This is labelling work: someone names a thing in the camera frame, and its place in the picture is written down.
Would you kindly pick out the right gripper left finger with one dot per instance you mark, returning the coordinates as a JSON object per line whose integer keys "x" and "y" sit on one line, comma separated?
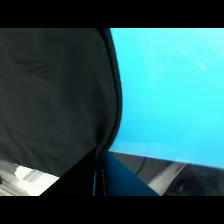
{"x": 78, "y": 180}

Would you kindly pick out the dark teal garment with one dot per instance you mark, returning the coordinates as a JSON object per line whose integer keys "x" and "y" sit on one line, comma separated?
{"x": 53, "y": 96}

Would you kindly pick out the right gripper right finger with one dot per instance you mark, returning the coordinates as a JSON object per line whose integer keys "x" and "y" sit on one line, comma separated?
{"x": 123, "y": 181}

